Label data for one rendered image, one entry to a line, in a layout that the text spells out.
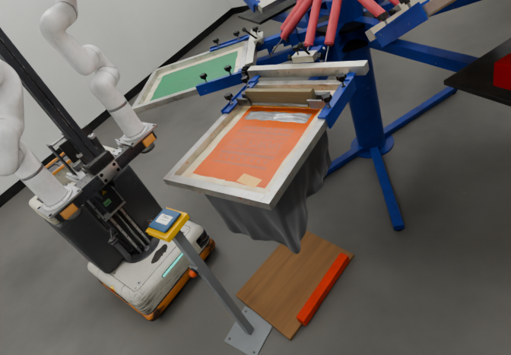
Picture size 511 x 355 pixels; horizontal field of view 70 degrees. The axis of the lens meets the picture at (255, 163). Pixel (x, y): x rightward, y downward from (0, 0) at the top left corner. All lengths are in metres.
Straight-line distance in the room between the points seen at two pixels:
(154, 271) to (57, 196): 0.94
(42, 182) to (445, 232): 2.02
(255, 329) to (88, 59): 1.58
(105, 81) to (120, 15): 4.15
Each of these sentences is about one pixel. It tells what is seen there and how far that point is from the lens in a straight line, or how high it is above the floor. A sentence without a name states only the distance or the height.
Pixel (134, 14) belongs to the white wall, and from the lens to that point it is 5.92.
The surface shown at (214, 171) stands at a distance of 1.59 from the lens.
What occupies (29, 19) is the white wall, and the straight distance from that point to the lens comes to 5.22.
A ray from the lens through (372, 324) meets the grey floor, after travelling 2.06.
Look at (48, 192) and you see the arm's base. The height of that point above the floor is 1.21.
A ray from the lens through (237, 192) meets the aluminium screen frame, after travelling 1.37.
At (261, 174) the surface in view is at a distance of 1.45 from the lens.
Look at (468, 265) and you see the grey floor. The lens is 2.22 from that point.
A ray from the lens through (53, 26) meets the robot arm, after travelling 1.61.
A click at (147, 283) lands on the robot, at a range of 2.36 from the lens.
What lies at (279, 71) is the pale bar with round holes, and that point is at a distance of 1.99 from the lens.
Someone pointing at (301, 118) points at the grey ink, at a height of 0.96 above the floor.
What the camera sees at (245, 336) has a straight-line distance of 2.20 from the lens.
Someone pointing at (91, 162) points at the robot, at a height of 1.17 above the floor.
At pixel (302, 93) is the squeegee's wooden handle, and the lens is 1.67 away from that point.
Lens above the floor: 1.85
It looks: 36 degrees down
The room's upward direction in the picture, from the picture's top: 25 degrees counter-clockwise
